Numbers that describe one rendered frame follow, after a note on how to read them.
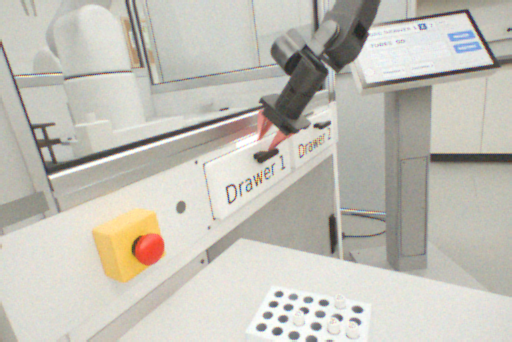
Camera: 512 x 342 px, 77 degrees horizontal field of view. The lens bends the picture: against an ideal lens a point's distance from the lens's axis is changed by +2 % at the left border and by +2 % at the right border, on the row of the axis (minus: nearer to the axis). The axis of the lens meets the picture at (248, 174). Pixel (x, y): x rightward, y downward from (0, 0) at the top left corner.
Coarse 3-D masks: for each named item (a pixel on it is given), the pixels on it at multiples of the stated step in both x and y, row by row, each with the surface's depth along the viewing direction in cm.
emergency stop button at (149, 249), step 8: (144, 240) 39; (152, 240) 39; (160, 240) 40; (136, 248) 39; (144, 248) 39; (152, 248) 39; (160, 248) 40; (136, 256) 39; (144, 256) 39; (152, 256) 39; (160, 256) 41; (144, 264) 39; (152, 264) 40
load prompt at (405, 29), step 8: (408, 24) 130; (416, 24) 130; (424, 24) 130; (432, 24) 130; (376, 32) 130; (384, 32) 130; (392, 32) 129; (400, 32) 129; (408, 32) 129; (416, 32) 129; (368, 40) 129
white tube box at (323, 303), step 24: (288, 288) 41; (264, 312) 38; (288, 312) 37; (312, 312) 36; (336, 312) 36; (360, 312) 37; (264, 336) 34; (288, 336) 34; (312, 336) 34; (336, 336) 33; (360, 336) 32
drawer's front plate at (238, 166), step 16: (256, 144) 67; (224, 160) 59; (240, 160) 63; (256, 160) 67; (272, 160) 73; (288, 160) 79; (208, 176) 57; (224, 176) 59; (240, 176) 63; (256, 176) 68; (272, 176) 73; (224, 192) 59; (256, 192) 68; (224, 208) 59
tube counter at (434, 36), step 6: (408, 36) 128; (414, 36) 128; (420, 36) 128; (426, 36) 127; (432, 36) 127; (438, 36) 127; (396, 42) 127; (402, 42) 127; (408, 42) 127; (414, 42) 127
